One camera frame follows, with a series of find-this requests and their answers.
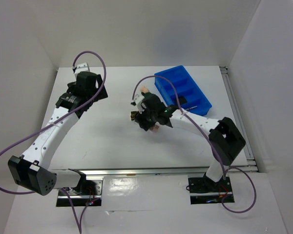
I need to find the clear eyeshadow palette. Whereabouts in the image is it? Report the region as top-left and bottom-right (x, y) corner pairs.
(149, 125), (159, 133)

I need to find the long black gold lipstick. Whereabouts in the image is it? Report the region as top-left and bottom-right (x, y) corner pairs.
(130, 111), (139, 118)

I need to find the black square compact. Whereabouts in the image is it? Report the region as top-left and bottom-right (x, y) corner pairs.
(178, 96), (188, 105)

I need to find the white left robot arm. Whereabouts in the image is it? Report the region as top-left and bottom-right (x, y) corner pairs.
(8, 71), (108, 195)

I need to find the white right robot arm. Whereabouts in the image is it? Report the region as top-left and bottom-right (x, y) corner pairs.
(131, 92), (246, 191)

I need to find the beige makeup sponge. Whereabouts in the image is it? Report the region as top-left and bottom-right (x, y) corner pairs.
(140, 86), (149, 94)

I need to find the blue divided plastic tray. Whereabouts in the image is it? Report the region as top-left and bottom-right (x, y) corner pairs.
(154, 65), (212, 116)

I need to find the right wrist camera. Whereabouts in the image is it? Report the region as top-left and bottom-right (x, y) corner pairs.
(130, 94), (146, 114)

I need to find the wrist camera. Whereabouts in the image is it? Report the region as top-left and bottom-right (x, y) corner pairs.
(130, 94), (146, 114)
(73, 62), (90, 74)

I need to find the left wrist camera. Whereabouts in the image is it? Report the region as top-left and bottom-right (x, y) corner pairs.
(73, 62), (90, 74)

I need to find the aluminium front rail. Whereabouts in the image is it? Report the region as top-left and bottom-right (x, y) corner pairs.
(78, 167), (207, 179)

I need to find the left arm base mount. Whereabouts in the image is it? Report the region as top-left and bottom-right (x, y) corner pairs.
(54, 175), (104, 207)

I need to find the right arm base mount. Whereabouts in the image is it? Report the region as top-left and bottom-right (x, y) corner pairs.
(186, 176), (235, 205)

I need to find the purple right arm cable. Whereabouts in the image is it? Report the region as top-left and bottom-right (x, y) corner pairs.
(131, 75), (257, 214)

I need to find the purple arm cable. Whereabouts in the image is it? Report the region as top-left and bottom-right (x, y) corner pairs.
(0, 51), (106, 234)
(131, 75), (257, 214)

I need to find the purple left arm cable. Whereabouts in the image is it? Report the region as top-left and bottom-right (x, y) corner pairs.
(0, 51), (106, 234)

